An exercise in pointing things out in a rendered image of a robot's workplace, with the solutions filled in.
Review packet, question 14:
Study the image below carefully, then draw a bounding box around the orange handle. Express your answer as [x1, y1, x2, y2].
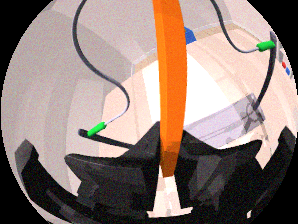
[153, 0, 188, 179]

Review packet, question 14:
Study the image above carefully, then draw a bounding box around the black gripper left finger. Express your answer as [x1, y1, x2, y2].
[64, 120, 161, 212]

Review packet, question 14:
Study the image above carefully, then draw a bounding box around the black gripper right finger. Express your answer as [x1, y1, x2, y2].
[174, 129, 262, 209]

